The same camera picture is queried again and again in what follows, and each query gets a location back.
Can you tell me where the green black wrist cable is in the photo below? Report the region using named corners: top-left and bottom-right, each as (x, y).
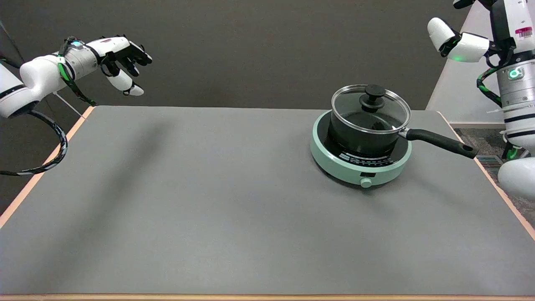
top-left (58, 36), bottom-right (98, 107)

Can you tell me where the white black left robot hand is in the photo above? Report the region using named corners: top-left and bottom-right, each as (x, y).
top-left (98, 35), bottom-right (153, 97)

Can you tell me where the mint green induction cooker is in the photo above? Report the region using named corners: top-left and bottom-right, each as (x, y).
top-left (310, 110), bottom-right (413, 189)

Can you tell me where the black saucepan with long handle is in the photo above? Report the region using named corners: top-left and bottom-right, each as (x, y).
top-left (327, 107), bottom-right (479, 160)

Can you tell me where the metal floor vent grille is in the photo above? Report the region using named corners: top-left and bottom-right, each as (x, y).
top-left (476, 155), bottom-right (504, 169)

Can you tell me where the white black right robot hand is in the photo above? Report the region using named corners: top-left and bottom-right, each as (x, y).
top-left (427, 0), bottom-right (535, 67)

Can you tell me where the black looping arm cable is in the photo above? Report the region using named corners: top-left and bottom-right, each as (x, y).
top-left (0, 110), bottom-right (68, 176)

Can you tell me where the black green right arm cable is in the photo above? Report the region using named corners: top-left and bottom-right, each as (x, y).
top-left (477, 67), bottom-right (503, 108)

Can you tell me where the glass pot lid black knob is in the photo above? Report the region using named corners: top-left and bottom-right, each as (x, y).
top-left (331, 84), bottom-right (412, 135)

